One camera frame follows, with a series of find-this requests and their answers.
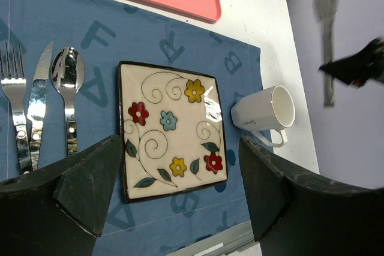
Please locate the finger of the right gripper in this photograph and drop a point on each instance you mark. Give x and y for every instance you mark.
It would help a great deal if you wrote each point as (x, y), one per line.
(358, 69)

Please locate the square floral ceramic plate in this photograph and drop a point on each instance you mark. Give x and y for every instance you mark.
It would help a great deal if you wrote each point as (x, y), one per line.
(172, 130)

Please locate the silver knife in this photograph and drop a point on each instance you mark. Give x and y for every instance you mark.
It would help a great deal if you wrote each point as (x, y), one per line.
(37, 103)

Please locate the silver spoon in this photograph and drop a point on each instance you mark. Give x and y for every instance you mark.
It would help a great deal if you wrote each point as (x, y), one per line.
(67, 75)

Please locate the silver metal tongs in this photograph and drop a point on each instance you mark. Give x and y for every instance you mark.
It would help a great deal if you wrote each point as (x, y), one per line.
(325, 11)

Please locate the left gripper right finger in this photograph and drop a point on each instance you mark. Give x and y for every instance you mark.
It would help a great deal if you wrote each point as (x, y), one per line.
(294, 211)

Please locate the silver fork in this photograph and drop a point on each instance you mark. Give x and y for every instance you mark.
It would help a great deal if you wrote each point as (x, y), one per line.
(13, 81)

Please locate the white ceramic mug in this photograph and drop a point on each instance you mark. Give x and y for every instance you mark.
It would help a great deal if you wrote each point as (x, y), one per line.
(269, 109)

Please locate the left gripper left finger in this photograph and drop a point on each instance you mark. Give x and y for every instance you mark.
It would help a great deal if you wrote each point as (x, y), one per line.
(60, 209)

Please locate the aluminium table frame rail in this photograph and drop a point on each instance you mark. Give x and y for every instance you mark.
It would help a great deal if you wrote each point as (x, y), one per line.
(235, 239)

